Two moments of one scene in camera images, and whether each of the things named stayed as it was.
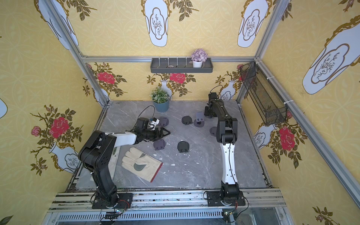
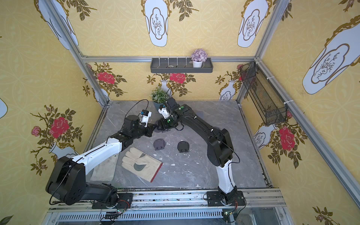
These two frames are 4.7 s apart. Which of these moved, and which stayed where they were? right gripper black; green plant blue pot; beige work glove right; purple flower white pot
Moved: right gripper black
Stayed: green plant blue pot; purple flower white pot; beige work glove right
